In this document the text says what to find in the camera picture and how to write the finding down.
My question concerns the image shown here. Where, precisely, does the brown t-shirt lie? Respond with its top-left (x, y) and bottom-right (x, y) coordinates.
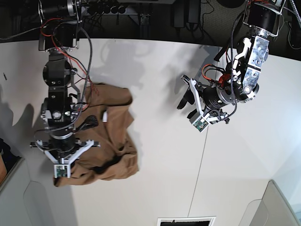
top-left (53, 83), bottom-right (138, 187)

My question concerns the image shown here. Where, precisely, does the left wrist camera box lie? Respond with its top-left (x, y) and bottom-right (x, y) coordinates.
top-left (190, 115), bottom-right (209, 132)

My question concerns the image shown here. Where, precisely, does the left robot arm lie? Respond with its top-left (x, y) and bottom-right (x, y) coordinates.
top-left (177, 0), bottom-right (285, 131)

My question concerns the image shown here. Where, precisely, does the black power adapter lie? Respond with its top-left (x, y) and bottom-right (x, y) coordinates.
top-left (173, 0), bottom-right (199, 28)

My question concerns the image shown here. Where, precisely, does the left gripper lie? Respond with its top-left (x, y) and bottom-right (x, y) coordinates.
top-left (177, 75), bottom-right (235, 124)

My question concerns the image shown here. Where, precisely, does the aluminium frame post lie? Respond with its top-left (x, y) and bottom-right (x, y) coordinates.
top-left (138, 14), bottom-right (151, 40)

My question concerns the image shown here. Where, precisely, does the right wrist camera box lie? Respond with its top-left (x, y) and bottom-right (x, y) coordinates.
top-left (54, 164), bottom-right (71, 178)

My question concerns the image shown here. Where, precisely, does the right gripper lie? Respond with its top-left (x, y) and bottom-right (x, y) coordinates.
top-left (30, 133), bottom-right (101, 165)

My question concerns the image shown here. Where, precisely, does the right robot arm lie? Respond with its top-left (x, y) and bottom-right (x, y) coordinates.
top-left (31, 0), bottom-right (98, 166)

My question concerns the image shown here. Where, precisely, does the white bin right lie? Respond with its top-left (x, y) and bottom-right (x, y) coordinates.
top-left (239, 180), bottom-right (301, 226)

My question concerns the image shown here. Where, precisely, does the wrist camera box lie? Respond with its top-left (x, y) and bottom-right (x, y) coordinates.
top-left (190, 115), bottom-right (209, 132)
top-left (54, 164), bottom-right (71, 178)

